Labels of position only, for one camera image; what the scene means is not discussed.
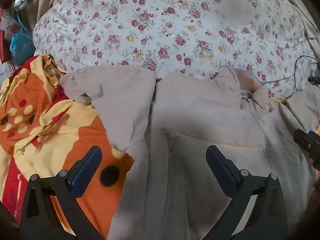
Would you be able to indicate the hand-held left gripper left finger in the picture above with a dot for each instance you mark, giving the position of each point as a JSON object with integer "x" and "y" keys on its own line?
{"x": 85, "y": 173}

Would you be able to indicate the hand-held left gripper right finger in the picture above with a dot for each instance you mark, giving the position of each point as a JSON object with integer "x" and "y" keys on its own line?
{"x": 222, "y": 173}

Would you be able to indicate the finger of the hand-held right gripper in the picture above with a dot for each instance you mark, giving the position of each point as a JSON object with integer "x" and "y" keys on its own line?
{"x": 308, "y": 141}

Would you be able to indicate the beige jacket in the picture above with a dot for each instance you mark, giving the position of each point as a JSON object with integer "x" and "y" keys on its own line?
{"x": 190, "y": 120}

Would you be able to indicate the blue plastic bag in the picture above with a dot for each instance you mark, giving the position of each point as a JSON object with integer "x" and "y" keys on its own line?
{"x": 21, "y": 43}

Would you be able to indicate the white floral quilt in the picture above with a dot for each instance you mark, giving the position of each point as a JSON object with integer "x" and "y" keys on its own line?
{"x": 160, "y": 30}

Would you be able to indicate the pink translucent plastic bag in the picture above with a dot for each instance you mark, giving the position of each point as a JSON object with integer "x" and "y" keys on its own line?
{"x": 10, "y": 23}

